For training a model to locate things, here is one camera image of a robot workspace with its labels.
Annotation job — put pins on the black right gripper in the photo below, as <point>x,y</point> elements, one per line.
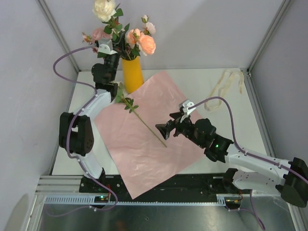
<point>166,129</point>

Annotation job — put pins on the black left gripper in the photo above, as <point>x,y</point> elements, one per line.
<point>117,54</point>

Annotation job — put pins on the pink artificial flower bunch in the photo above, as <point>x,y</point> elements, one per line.
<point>131,107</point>

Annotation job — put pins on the large pink rose stem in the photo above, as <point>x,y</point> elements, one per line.
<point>96,36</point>

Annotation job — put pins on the purple pink wrapping paper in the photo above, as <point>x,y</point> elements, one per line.
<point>138,150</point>

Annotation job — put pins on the peach rose stem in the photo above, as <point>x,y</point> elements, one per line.
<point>142,41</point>

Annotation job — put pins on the cream white rose stem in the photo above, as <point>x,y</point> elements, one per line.
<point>109,13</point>

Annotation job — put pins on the cream ribbon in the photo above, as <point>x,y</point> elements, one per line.
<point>224,83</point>

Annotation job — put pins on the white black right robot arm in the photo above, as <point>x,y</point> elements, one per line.
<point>265,173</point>

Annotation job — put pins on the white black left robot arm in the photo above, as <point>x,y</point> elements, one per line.
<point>75,131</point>

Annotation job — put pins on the yellow cylindrical vase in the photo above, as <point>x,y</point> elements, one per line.
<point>132,74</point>

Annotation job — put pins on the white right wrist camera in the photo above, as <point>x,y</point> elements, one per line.
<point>186,108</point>

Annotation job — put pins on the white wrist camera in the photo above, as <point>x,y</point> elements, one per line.
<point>186,108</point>
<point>106,46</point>

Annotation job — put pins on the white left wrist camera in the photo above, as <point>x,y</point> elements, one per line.
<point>106,46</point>

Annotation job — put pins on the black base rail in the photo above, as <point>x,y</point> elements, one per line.
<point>189,185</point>

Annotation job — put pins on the aluminium frame post left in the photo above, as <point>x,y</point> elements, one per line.
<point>53,25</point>

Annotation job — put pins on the aluminium frame post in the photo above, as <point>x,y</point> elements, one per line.
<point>53,25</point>
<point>274,25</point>

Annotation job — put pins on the white slotted cable duct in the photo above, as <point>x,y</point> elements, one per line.
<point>96,200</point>

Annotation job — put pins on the aluminium frame post right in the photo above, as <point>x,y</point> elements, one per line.
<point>274,25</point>

